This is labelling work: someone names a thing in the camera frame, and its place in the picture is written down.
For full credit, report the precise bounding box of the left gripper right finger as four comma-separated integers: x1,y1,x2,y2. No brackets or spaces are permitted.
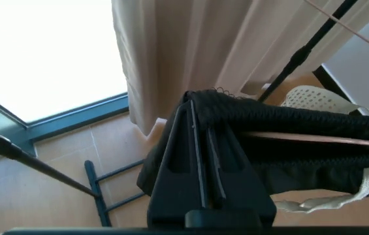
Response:
207,125,276,228

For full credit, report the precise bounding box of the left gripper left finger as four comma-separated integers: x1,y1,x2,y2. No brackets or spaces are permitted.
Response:
147,100,208,228

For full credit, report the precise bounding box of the black garment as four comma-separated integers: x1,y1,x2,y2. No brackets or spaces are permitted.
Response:
136,88,369,215

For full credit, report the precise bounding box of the white laundry basket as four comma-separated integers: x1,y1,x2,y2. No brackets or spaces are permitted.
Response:
280,85,369,117

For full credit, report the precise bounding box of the beige curtain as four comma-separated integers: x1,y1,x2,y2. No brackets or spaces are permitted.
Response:
111,0,369,136

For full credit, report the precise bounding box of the window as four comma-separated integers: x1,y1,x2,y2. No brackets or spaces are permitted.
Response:
0,0,129,164

